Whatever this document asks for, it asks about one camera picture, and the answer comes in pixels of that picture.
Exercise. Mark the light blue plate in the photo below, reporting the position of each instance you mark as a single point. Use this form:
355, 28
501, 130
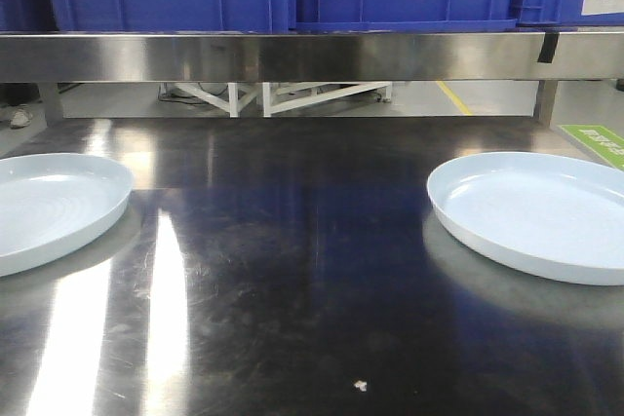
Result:
553, 217
53, 204

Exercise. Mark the small white crumb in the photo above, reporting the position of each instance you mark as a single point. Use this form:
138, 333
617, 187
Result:
361, 385

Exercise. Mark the black tape strip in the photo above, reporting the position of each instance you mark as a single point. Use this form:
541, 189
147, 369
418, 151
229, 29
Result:
549, 47

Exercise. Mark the green floor sign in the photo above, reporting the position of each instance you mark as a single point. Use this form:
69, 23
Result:
600, 140

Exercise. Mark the white sneaker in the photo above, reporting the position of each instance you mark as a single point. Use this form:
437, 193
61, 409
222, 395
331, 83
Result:
18, 117

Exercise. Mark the white metal frame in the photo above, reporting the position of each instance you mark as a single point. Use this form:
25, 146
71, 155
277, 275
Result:
273, 98

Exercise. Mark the stainless steel shelf rail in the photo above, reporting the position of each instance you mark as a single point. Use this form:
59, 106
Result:
585, 53

